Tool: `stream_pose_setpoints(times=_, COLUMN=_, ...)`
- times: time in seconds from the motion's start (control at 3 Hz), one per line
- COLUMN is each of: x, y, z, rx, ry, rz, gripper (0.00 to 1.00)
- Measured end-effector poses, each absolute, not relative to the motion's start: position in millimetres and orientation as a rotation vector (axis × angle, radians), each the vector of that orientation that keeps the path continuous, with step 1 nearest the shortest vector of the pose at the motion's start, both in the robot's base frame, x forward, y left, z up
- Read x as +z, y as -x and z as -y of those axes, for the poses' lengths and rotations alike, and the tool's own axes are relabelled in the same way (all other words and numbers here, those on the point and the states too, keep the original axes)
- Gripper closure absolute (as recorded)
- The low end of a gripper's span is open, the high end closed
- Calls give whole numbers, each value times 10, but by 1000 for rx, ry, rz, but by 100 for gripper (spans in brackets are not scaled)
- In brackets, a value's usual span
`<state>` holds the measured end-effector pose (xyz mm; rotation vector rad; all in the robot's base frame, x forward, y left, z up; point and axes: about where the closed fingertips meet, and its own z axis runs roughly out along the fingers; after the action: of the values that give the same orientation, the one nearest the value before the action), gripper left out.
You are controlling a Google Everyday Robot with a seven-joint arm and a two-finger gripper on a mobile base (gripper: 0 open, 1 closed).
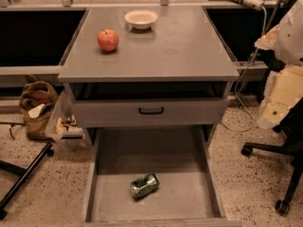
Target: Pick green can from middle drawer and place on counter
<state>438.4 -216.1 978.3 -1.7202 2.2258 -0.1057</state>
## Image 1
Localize clear plastic bin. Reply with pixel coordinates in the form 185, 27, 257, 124
45, 91, 87, 148

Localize red apple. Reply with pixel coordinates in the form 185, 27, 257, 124
97, 29, 119, 52

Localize black office chair base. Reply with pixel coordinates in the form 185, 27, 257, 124
241, 97, 303, 217

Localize black drawer handle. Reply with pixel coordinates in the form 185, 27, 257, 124
138, 107, 164, 115

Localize grey drawer cabinet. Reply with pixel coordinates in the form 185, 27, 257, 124
59, 6, 239, 137

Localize open grey middle drawer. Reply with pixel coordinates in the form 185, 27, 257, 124
81, 127, 242, 227

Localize white cable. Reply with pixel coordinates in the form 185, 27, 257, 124
221, 6, 269, 133

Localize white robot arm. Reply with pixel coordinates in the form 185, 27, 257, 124
255, 0, 303, 129

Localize white bowl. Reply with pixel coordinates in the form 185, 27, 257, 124
124, 9, 158, 30

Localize black metal stand leg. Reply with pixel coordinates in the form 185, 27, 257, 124
0, 143, 54, 220

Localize grey top drawer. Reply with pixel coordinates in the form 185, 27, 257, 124
71, 98, 228, 128

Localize crushed green soda can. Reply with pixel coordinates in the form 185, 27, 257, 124
130, 173, 160, 199

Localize brown fabric bag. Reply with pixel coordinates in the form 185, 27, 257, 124
19, 75, 59, 140

